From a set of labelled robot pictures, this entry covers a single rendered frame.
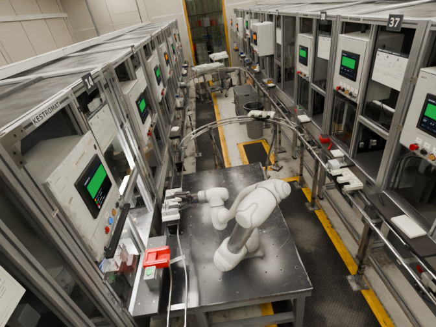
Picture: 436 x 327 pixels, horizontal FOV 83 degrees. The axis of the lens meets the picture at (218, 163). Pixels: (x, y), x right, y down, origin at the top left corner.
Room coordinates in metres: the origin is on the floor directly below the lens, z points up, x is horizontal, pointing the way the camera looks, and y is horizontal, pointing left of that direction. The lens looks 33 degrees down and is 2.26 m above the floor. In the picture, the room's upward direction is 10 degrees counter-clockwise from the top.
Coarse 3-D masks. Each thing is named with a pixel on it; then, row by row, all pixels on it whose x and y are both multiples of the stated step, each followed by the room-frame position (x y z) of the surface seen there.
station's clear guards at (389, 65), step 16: (352, 32) 2.08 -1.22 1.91; (368, 32) 1.88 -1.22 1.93; (384, 32) 1.70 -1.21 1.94; (400, 32) 1.55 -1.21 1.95; (384, 48) 1.66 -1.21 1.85; (400, 48) 1.52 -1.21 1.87; (384, 64) 1.63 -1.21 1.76; (400, 64) 1.48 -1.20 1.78; (384, 80) 1.59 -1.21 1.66; (400, 80) 1.45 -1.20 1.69; (336, 96) 2.20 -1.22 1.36; (368, 96) 1.74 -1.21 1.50; (384, 96) 1.57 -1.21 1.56; (336, 112) 2.17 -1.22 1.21; (352, 112) 1.90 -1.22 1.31; (368, 112) 1.70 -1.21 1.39; (384, 112) 1.53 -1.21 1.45; (336, 128) 2.13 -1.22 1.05; (352, 128) 1.86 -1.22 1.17; (384, 128) 1.49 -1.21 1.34
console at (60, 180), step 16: (80, 144) 1.02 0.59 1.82; (96, 144) 1.14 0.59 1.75; (64, 160) 0.87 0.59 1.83; (80, 160) 0.96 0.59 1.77; (96, 160) 1.05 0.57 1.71; (48, 176) 0.78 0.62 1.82; (64, 176) 0.82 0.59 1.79; (80, 176) 0.89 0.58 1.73; (112, 176) 1.15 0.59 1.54; (48, 192) 0.74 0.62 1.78; (64, 192) 0.77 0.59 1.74; (80, 192) 0.84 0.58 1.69; (112, 192) 1.08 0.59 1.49; (64, 208) 0.73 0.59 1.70; (80, 208) 0.80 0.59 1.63; (96, 208) 0.87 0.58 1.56; (112, 208) 1.01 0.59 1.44; (80, 224) 0.75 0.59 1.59; (96, 224) 0.83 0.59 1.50; (112, 224) 0.94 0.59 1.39; (80, 240) 0.74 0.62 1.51; (96, 240) 0.78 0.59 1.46; (96, 256) 0.73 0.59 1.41
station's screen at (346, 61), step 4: (344, 56) 2.06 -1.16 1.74; (348, 56) 1.99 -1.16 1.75; (352, 56) 1.93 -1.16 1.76; (344, 60) 2.05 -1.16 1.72; (348, 60) 1.98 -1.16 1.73; (352, 60) 1.93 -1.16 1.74; (344, 64) 2.04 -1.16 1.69; (348, 64) 1.97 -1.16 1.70; (352, 64) 1.92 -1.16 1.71; (344, 68) 2.03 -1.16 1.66; (348, 68) 1.96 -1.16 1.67; (352, 68) 1.91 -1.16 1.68; (340, 72) 2.09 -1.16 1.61; (344, 72) 2.02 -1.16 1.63; (348, 72) 1.96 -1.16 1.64; (352, 72) 1.90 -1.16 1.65; (348, 76) 1.95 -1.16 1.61; (352, 76) 1.89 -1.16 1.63
